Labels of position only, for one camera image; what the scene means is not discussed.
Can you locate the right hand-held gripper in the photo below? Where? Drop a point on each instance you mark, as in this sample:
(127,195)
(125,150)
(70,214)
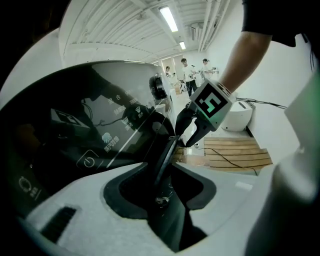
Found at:
(212,102)

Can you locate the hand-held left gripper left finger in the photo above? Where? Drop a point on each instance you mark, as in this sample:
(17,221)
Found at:
(82,217)

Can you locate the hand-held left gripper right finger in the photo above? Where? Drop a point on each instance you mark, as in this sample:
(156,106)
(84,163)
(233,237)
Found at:
(230,200)

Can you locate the person's right forearm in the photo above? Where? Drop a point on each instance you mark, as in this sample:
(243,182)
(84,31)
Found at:
(245,60)

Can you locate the black washing machine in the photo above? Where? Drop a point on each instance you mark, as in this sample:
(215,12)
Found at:
(62,125)

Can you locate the white toilet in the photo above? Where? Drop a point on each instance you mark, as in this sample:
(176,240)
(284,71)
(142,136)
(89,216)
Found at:
(237,117)

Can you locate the wooden slatted platform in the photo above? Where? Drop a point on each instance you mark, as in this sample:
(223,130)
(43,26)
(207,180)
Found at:
(237,152)

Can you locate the short ceiling lamp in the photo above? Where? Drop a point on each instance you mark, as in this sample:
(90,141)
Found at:
(182,45)

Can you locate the long ceiling lamp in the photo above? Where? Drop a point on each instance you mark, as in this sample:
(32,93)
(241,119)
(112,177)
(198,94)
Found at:
(168,18)

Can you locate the person's black shirt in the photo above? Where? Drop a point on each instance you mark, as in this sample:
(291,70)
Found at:
(275,20)

